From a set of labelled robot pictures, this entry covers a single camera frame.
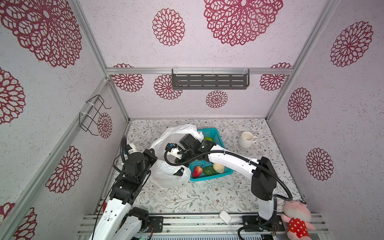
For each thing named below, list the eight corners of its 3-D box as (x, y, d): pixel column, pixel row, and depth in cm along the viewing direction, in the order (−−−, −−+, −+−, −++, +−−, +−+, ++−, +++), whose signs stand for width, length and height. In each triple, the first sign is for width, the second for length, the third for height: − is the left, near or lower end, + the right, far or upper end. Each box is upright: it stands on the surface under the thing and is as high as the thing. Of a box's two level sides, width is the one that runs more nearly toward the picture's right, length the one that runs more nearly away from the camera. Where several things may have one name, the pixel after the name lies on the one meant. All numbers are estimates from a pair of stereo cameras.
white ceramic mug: (239, 148, 106) (243, 140, 99) (237, 139, 111) (240, 131, 104) (255, 148, 106) (259, 140, 99) (252, 139, 111) (256, 131, 104)
